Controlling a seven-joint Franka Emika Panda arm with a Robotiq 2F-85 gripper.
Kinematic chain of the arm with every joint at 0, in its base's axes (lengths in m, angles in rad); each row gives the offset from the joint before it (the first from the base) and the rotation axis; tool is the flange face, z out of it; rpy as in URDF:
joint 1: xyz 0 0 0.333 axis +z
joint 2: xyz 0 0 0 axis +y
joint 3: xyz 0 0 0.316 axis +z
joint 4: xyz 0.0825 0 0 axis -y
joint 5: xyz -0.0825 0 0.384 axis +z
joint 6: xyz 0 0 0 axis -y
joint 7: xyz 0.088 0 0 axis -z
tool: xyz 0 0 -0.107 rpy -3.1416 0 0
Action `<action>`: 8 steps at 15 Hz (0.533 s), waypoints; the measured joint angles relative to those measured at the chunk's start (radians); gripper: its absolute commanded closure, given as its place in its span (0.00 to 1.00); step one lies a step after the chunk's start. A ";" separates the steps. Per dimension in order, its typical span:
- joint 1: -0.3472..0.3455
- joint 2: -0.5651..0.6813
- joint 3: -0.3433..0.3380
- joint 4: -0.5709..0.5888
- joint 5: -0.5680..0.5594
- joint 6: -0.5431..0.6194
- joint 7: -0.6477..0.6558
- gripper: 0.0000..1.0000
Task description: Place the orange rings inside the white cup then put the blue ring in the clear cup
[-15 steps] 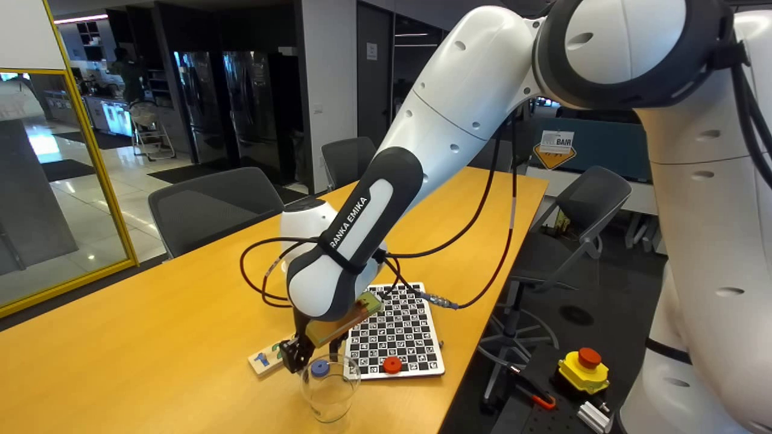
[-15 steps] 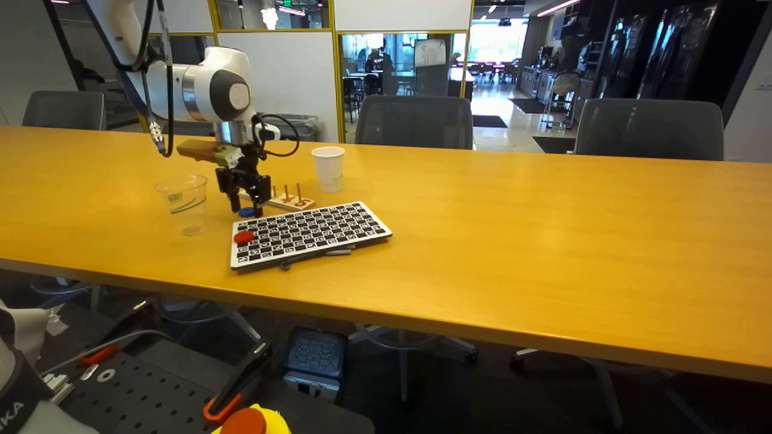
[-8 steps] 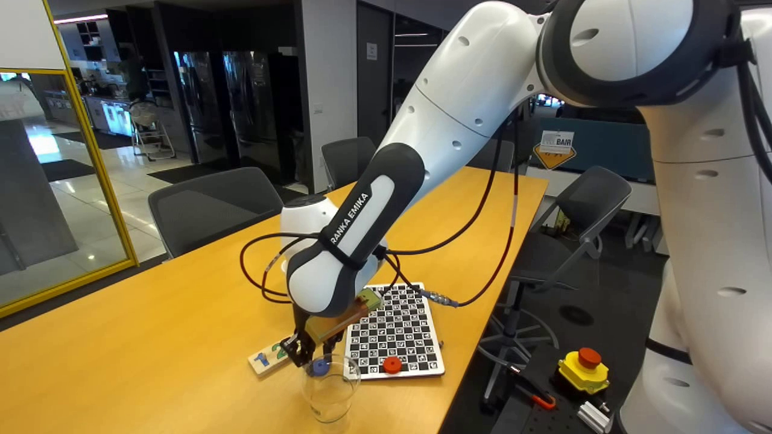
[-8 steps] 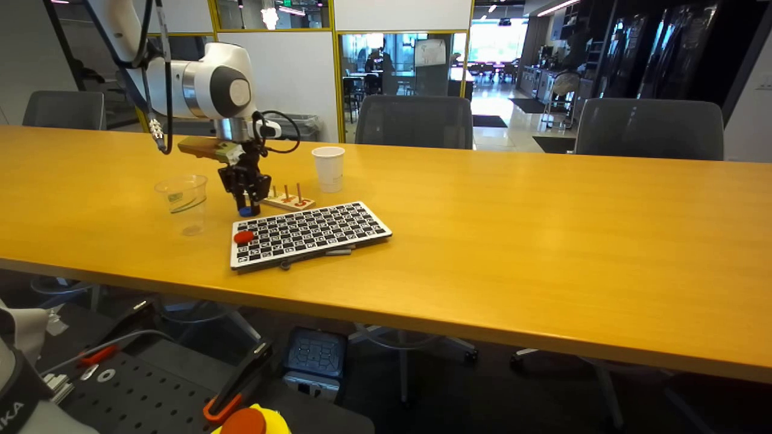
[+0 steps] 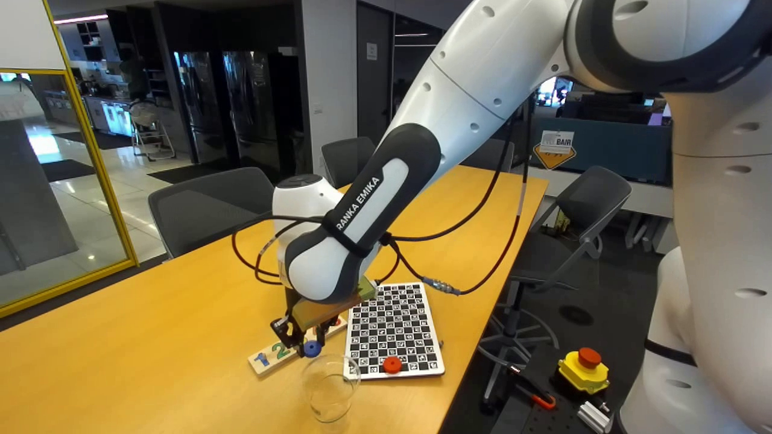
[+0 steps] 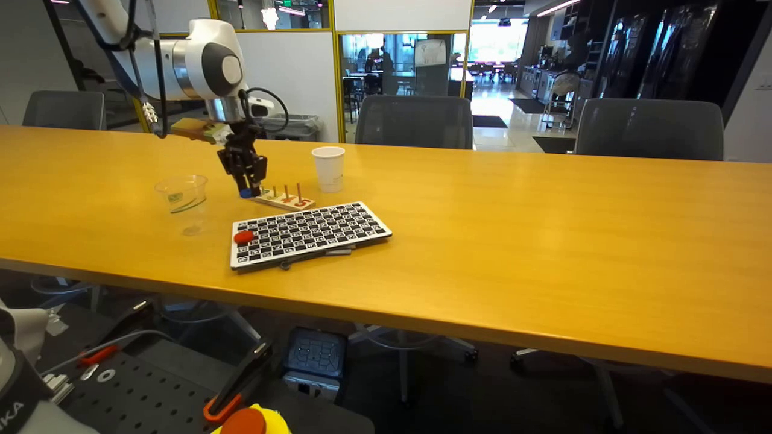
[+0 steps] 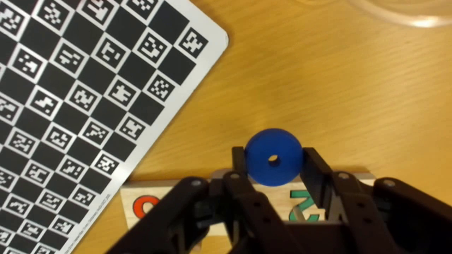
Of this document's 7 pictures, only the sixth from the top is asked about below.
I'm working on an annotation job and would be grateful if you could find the yellow red emergency stop button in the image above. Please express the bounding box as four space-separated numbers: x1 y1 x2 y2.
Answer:
209 402 297 434

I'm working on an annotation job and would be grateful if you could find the dark office chair base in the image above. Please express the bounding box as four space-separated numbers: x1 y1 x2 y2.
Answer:
508 345 635 432

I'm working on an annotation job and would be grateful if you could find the grey mesh box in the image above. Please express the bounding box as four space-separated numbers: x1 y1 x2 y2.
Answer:
283 324 349 397

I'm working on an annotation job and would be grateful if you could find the black white checker calibration board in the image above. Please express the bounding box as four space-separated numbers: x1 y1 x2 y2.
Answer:
226 198 395 271

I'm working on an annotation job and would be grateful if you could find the black perforated breadboard plate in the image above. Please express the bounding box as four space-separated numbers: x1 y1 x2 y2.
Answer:
46 334 267 434

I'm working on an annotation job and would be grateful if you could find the yellow framed glass partition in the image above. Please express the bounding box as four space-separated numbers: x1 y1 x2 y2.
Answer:
98 0 478 147

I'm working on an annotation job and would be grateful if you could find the grey office chair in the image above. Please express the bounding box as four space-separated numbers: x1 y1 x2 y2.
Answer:
353 93 476 152
572 97 725 162
22 88 108 130
263 112 325 144

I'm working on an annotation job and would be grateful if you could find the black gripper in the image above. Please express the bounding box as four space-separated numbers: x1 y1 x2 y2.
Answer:
216 127 269 199

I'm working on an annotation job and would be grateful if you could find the black office chair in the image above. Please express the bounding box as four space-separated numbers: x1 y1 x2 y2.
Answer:
347 322 483 408

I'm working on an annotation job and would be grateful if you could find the wooden number peg board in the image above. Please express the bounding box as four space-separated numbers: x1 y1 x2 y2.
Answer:
252 181 319 211

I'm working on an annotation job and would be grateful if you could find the black orange bar clamp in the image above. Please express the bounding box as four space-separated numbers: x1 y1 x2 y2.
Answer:
74 296 158 370
201 339 274 429

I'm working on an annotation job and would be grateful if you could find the white paper cup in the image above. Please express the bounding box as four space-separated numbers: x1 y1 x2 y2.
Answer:
309 144 347 195

